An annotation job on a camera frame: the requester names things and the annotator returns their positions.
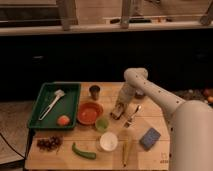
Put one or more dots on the green plastic tray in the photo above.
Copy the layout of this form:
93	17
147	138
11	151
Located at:
67	105

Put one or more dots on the blue eraser sponge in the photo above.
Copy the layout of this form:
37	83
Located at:
149	138

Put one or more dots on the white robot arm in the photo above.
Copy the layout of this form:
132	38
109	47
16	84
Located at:
191	122

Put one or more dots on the orange plastic bowl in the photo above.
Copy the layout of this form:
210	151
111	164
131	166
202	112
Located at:
88	113

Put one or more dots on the silver metal fork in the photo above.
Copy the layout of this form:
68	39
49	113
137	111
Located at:
130	119

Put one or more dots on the small dark jar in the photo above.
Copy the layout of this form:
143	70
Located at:
139	94

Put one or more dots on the green cucumber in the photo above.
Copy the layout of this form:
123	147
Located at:
84	154

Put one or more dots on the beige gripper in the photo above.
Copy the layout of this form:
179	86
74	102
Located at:
119	109

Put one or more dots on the orange peach fruit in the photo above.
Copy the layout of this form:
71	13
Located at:
63	120

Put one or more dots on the dark grape bunch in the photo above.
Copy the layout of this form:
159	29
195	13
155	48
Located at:
49	144

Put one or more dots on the small green cup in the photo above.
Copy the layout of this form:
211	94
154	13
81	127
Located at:
101	124

